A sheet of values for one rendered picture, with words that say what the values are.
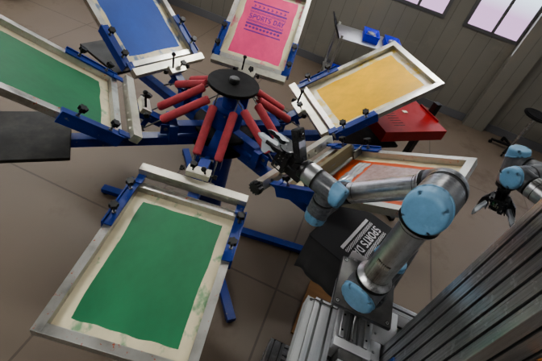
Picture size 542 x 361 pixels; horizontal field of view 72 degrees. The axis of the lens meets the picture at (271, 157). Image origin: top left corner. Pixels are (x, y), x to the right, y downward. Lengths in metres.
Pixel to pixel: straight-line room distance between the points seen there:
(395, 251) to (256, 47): 2.22
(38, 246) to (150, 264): 1.41
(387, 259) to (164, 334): 0.89
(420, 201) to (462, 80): 5.21
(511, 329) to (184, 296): 1.16
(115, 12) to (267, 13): 1.15
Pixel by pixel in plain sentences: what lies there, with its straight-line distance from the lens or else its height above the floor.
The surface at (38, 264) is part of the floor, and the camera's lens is 2.94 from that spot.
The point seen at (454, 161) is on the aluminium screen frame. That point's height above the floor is 1.50.
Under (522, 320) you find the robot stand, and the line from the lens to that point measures 0.94.
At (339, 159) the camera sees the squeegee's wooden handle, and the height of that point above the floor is 1.27.
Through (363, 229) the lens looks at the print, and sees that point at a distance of 2.18.
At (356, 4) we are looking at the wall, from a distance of 5.82.
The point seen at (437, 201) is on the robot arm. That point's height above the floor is 1.89.
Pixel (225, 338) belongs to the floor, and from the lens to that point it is 2.66.
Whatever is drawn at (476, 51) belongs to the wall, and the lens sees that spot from 6.00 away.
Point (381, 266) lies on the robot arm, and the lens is 1.17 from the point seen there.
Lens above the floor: 2.42
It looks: 39 degrees down
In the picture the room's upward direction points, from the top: 19 degrees clockwise
